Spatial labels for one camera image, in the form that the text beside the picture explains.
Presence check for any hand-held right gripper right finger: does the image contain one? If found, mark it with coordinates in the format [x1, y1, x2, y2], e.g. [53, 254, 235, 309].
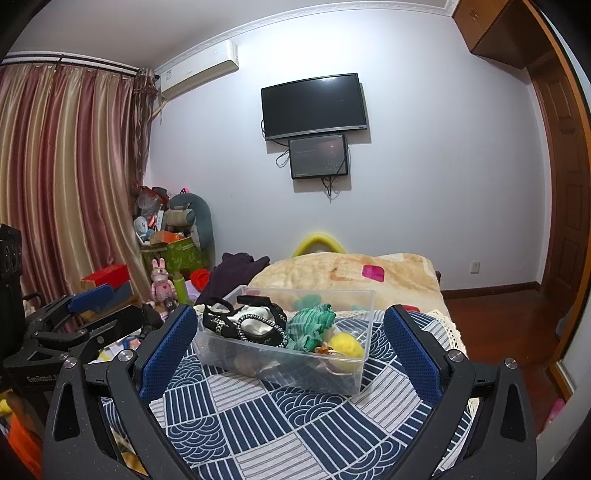
[383, 305, 539, 480]

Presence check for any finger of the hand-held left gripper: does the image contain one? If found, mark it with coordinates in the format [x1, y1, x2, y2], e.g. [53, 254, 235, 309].
[21, 307, 145, 365]
[25, 284, 115, 333]

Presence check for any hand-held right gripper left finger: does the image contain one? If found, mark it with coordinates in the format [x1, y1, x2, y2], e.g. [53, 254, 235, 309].
[41, 305, 199, 480]

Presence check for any yellow fuzzy ball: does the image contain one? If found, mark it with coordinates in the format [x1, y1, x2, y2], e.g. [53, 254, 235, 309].
[329, 333, 365, 361]

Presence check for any black and white bag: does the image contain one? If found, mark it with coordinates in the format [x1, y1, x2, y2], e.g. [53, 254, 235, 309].
[202, 295, 290, 350]

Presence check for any green knitted cloth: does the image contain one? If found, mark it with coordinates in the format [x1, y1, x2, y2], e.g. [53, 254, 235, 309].
[286, 302, 337, 354]

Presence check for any clear plastic storage box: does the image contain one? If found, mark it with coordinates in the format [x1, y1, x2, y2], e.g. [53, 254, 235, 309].
[193, 286, 375, 397]

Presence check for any colourful printed mat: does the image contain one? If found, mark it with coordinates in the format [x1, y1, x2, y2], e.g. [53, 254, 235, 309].
[97, 337, 140, 366]

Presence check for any red box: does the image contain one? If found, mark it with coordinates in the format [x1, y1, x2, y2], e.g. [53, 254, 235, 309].
[81, 264, 131, 291]

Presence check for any blue box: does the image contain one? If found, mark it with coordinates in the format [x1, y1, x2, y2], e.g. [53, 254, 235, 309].
[108, 281, 134, 304]

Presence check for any black cylindrical object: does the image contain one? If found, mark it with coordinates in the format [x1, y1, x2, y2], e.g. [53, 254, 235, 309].
[141, 302, 165, 336]

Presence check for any pink rabbit toy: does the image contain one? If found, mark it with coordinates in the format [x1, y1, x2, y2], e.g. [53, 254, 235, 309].
[150, 257, 178, 310]

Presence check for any green bottle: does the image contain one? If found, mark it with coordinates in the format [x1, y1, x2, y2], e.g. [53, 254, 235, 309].
[172, 272, 190, 305]

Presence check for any orange cloth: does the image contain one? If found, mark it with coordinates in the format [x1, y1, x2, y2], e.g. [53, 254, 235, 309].
[0, 396, 43, 477]

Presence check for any black speaker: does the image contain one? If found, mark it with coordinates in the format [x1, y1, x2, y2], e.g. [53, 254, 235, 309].
[0, 224, 25, 324]

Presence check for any green storage box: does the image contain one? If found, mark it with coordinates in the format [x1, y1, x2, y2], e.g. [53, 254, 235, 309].
[141, 235, 213, 278]

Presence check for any wooden baseboard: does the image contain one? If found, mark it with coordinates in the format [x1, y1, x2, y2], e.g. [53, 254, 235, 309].
[441, 282, 541, 300]

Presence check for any pile of toys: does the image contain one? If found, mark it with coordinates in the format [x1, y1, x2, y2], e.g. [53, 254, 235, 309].
[133, 185, 195, 245]

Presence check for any dark purple garment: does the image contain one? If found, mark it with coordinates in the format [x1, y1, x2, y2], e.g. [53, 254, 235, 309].
[196, 251, 271, 305]

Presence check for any beige patchwork blanket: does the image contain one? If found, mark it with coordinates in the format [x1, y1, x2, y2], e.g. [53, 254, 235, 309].
[249, 251, 445, 324]

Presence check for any striped red-gold curtain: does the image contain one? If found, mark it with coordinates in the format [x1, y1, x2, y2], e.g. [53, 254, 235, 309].
[0, 65, 156, 319]

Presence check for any blue patterned bedspread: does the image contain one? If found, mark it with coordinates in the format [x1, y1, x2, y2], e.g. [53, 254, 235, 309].
[99, 309, 476, 480]

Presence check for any grey plush toy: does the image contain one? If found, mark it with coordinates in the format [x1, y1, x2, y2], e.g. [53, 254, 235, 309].
[167, 193, 214, 254]

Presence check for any yellow curved foam piece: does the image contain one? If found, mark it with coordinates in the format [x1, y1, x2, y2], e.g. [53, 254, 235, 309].
[290, 233, 345, 257]

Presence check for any wooden door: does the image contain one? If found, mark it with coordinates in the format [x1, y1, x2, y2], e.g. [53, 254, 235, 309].
[529, 46, 591, 324]

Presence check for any curtain rod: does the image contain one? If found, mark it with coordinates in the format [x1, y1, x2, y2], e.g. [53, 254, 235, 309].
[0, 51, 141, 75]

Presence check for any white air conditioner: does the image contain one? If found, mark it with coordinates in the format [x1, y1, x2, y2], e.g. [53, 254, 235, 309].
[159, 39, 240, 100]

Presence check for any wooden overhead cabinet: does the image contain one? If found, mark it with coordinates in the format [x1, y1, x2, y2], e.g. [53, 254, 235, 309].
[451, 0, 555, 70]

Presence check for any small black wall monitor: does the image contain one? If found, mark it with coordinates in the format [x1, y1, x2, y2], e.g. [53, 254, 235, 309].
[288, 134, 349, 180]

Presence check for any black wall television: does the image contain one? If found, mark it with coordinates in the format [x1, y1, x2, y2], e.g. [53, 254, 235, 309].
[261, 72, 369, 140]

